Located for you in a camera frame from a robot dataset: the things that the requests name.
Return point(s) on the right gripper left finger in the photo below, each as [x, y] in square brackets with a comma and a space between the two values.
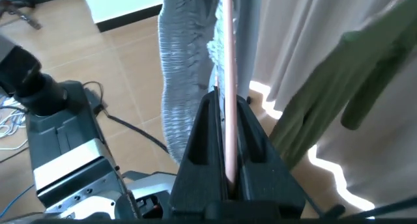
[195, 185]

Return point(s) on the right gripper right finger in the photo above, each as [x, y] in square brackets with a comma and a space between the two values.
[267, 185]

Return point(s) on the green long-sleeved shirt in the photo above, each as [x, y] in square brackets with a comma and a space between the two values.
[325, 103]

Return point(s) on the pink clothes hanger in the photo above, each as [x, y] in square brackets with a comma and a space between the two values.
[229, 87]

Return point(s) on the pale grey shorts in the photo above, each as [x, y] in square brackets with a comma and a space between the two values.
[185, 71]

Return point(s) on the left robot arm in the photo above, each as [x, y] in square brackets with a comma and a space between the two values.
[65, 172]

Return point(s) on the black clothes rack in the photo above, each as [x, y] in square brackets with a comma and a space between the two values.
[250, 38]

